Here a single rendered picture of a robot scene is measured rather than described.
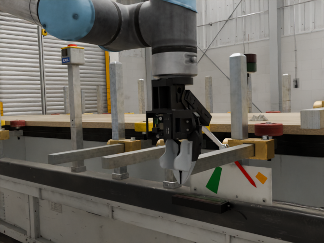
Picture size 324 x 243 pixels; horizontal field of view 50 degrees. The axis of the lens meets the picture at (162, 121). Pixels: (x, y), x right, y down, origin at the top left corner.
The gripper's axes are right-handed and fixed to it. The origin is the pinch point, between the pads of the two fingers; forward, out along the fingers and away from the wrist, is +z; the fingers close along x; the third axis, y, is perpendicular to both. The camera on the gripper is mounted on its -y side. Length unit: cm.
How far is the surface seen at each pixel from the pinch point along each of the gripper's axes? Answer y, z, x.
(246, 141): -29.1, -4.5, -0.9
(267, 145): -29.8, -3.6, 4.8
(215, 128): -46, -6, -21
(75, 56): -29, -36, -77
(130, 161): -7.8, -0.1, -23.6
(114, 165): -2.0, 0.0, -23.5
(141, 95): -138, -23, -145
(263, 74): -768, -86, -334
